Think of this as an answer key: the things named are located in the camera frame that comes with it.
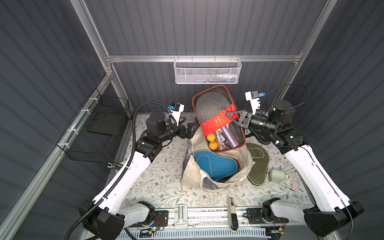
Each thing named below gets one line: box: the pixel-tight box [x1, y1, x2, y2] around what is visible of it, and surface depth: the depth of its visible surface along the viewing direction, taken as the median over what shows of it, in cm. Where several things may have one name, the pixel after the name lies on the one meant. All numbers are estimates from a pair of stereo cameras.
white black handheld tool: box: [227, 196, 239, 233], surface depth 72 cm
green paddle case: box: [246, 142, 270, 186], surface depth 93 cm
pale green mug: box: [269, 169, 289, 184], surface depth 82 cm
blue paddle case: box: [193, 150, 238, 181], surface depth 86 cm
